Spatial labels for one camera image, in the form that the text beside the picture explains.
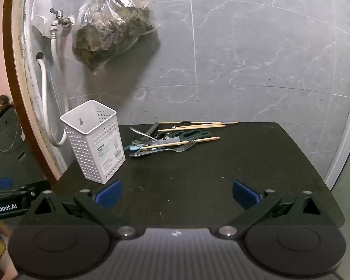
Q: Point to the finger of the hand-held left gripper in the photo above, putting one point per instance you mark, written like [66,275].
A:
[0,184]

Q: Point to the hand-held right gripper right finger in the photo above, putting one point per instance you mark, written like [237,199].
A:
[245,194]

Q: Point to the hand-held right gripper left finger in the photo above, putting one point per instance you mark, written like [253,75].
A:
[109,194]

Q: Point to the white perforated utensil basket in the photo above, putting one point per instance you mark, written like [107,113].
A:
[93,151]

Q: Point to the plain bamboo chopstick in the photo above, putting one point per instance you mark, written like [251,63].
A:
[192,127]
[204,139]

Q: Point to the black scissors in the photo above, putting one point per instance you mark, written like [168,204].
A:
[175,135]

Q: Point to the metal spoon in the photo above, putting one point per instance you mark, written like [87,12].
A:
[135,130]

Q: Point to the metal fork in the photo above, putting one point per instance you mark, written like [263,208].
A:
[183,147]

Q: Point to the plastic bag of dried leaves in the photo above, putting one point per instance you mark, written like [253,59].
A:
[110,32]

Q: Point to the white hanging plastic bag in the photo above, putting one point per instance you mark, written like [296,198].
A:
[40,8]

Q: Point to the white wall trim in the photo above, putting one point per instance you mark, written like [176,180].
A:
[342,145]

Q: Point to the metal wall tap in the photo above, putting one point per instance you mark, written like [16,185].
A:
[59,19]

